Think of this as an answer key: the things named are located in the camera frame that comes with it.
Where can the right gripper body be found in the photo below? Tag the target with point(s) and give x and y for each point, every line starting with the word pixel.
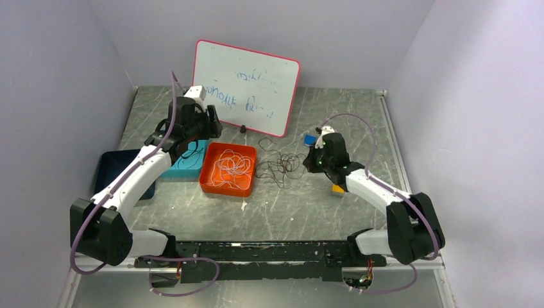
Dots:
pixel 317 162

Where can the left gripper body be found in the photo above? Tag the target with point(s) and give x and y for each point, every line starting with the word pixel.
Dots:
pixel 201 129

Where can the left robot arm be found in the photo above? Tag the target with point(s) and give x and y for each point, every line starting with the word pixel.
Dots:
pixel 98 226

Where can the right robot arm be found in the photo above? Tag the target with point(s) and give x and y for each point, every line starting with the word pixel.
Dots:
pixel 413 231

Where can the blue small block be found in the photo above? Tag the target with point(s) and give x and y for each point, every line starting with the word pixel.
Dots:
pixel 308 140

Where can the orange small block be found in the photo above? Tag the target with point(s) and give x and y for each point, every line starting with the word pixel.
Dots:
pixel 337 191

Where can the light blue tray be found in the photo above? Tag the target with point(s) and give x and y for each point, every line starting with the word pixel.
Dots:
pixel 189 165

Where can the orange tray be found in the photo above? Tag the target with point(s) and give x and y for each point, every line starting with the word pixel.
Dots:
pixel 228 169

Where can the pink framed whiteboard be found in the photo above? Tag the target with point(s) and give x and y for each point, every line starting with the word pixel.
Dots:
pixel 248 88

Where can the dark blue tray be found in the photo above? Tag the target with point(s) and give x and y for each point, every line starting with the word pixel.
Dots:
pixel 110 166

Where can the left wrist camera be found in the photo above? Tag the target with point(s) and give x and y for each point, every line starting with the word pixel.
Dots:
pixel 196 93

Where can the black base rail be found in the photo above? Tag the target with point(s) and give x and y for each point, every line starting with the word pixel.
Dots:
pixel 203 260

